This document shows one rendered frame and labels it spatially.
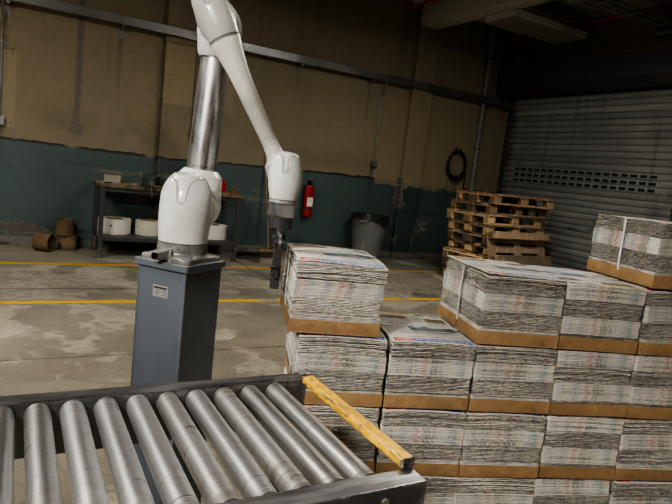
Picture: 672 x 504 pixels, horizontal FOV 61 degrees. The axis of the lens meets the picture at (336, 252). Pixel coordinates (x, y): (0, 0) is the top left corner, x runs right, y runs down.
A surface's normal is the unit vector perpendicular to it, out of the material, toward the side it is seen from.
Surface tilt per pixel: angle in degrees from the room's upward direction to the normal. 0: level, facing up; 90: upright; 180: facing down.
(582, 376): 90
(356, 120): 90
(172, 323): 90
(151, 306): 90
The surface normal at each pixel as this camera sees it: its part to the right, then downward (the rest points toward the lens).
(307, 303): 0.16, 0.18
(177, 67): 0.48, 0.18
